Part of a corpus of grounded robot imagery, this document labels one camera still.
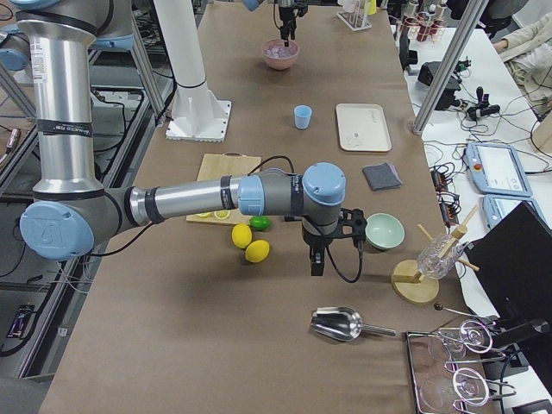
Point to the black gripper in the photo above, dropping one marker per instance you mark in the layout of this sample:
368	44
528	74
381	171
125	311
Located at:
313	239
286	16

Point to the pink bowl of ice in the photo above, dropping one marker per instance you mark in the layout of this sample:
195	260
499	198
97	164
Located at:
279	56

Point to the white cup rack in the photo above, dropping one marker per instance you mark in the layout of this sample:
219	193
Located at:
355	13

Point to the steel ice scoop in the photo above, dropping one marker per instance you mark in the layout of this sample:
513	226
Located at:
343	324

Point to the light blue cup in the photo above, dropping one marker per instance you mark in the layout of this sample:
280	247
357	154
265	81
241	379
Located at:
302	116

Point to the wooden cup tree stand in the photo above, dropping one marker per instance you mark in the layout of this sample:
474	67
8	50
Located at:
411	285

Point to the yellow lemon lower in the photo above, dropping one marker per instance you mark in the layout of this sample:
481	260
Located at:
257	251

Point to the yellow lemon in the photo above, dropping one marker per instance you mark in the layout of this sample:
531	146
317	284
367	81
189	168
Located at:
257	251
241	235

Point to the green lime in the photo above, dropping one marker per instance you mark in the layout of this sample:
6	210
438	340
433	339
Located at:
260	223

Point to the mint green bowl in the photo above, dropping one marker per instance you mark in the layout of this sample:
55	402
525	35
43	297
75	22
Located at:
384	231

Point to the yellow lemon upper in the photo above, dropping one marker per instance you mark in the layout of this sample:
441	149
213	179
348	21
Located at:
241	235

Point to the grey folded cloth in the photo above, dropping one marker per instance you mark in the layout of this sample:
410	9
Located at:
382	177

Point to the lemon slice upper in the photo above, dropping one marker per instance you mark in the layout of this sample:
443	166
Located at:
222	214

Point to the crystal glass on stand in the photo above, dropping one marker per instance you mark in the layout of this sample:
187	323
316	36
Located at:
439	257

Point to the cream rabbit tray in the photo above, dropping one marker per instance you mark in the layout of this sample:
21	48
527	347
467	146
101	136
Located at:
362	128

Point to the wooden cutting board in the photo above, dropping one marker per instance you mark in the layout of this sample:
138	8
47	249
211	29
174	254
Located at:
214	166

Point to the wine glass far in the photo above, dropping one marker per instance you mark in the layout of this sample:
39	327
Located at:
453	343

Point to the wine glass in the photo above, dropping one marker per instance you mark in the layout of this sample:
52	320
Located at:
453	343
463	391

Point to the lower teach pendant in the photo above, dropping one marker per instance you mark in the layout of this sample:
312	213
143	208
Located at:
497	207

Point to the teach pendant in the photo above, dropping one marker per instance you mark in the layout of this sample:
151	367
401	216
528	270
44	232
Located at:
496	169
497	207

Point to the wine glass near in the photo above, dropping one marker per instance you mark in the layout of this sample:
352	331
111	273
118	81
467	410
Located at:
463	391

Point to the black monitor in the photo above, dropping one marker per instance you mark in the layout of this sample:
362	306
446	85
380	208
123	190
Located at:
514	259

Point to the upper teach pendant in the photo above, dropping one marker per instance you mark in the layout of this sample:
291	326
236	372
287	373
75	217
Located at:
496	169

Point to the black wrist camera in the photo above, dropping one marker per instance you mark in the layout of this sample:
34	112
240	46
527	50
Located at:
352	225

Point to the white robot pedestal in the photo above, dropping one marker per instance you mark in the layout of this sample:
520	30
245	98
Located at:
197	115

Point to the aluminium frame post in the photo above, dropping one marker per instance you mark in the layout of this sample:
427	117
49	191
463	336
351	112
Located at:
467	24

